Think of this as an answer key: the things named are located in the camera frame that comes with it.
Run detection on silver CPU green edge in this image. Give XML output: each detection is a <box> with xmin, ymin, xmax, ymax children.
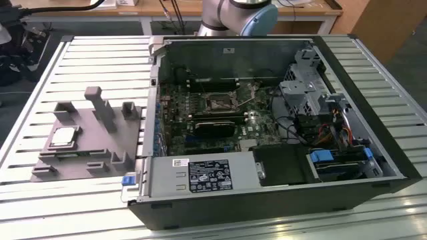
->
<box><xmin>49</xmin><ymin>126</ymin><xmax>81</xmax><ymax>148</ymax></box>

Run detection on black RAM slot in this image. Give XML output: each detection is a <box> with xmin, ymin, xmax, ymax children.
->
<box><xmin>193</xmin><ymin>117</ymin><xmax>248</xmax><ymax>124</ymax></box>
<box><xmin>189</xmin><ymin>85</ymin><xmax>241</xmax><ymax>92</ymax></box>
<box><xmin>192</xmin><ymin>112</ymin><xmax>247</xmax><ymax>119</ymax></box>
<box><xmin>189</xmin><ymin>78</ymin><xmax>241</xmax><ymax>86</ymax></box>

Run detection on CPU socket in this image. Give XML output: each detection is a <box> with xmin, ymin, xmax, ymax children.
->
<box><xmin>204</xmin><ymin>92</ymin><xmax>240</xmax><ymax>112</ymax></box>

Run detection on black graphics card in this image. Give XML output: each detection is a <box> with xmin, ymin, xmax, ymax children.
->
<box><xmin>195</xmin><ymin>120</ymin><xmax>237</xmax><ymax>138</ymax></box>

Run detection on dark green motherboard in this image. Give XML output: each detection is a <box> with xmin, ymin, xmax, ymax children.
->
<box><xmin>156</xmin><ymin>79</ymin><xmax>291</xmax><ymax>157</ymax></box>

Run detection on silver chipset heatsink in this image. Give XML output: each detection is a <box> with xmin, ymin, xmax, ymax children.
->
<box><xmin>239</xmin><ymin>139</ymin><xmax>259</xmax><ymax>151</ymax></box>

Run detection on black printed label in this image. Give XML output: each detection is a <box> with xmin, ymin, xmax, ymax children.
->
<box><xmin>188</xmin><ymin>159</ymin><xmax>235</xmax><ymax>193</ymax></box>

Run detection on silver power supply box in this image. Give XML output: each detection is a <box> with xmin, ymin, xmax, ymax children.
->
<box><xmin>148</xmin><ymin>155</ymin><xmax>263</xmax><ymax>198</ymax></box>

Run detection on silver disk bay cage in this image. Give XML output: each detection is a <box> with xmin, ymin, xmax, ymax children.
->
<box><xmin>277</xmin><ymin>48</ymin><xmax>335</xmax><ymax>118</ymax></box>

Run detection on blue disk carrier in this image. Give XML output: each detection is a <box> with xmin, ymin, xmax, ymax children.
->
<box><xmin>308</xmin><ymin>148</ymin><xmax>335</xmax><ymax>166</ymax></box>

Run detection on black open PC case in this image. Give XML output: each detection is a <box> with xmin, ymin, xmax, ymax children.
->
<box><xmin>125</xmin><ymin>33</ymin><xmax>423</xmax><ymax>231</ymax></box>

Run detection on grey parts rack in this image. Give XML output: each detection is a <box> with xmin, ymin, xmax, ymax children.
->
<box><xmin>28</xmin><ymin>86</ymin><xmax>148</xmax><ymax>183</ymax></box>

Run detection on green RAM stick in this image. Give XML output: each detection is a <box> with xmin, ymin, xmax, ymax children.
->
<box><xmin>55</xmin><ymin>151</ymin><xmax>108</xmax><ymax>159</ymax></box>

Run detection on wooden desk white legs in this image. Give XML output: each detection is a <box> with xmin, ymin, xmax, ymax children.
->
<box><xmin>19</xmin><ymin>0</ymin><xmax>344</xmax><ymax>36</ymax></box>

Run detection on brown wooden cabinet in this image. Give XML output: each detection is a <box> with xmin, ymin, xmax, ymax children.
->
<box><xmin>332</xmin><ymin>0</ymin><xmax>427</xmax><ymax>66</ymax></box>

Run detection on dark equipment stand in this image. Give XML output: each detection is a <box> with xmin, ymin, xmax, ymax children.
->
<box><xmin>0</xmin><ymin>0</ymin><xmax>53</xmax><ymax>88</ymax></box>

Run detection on thin wire locking lever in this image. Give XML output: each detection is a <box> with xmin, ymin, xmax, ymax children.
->
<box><xmin>235</xmin><ymin>96</ymin><xmax>257</xmax><ymax>112</ymax></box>

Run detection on metal socket cover frame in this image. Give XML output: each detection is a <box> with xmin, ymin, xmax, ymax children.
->
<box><xmin>237</xmin><ymin>82</ymin><xmax>267</xmax><ymax>107</ymax></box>

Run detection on black wire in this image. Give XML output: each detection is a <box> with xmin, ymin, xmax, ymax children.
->
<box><xmin>269</xmin><ymin>93</ymin><xmax>309</xmax><ymax>146</ymax></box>

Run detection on orange and yellow wire bundle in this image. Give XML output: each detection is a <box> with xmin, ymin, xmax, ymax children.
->
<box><xmin>317</xmin><ymin>124</ymin><xmax>355</xmax><ymax>146</ymax></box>

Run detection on thick black hose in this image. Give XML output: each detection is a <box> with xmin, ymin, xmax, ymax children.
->
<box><xmin>19</xmin><ymin>0</ymin><xmax>115</xmax><ymax>15</ymax></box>

